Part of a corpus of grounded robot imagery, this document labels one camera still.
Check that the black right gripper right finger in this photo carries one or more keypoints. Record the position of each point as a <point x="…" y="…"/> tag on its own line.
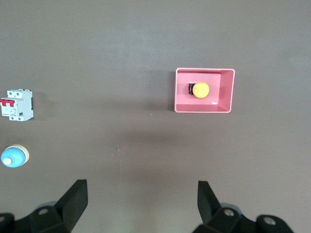
<point x="218" y="213"/>

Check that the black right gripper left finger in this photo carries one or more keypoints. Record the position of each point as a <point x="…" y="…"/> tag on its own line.
<point x="68" y="208"/>

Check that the yellow push button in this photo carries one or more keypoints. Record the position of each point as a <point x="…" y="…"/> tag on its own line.
<point x="199" y="89"/>

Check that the blue dome button cream base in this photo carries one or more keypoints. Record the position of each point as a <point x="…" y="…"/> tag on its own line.
<point x="14" y="156"/>

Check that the pink plastic bin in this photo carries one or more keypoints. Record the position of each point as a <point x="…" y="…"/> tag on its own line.
<point x="204" y="90"/>

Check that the white circuit breaker red switch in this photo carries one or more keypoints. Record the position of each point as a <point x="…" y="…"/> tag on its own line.
<point x="17" y="104"/>

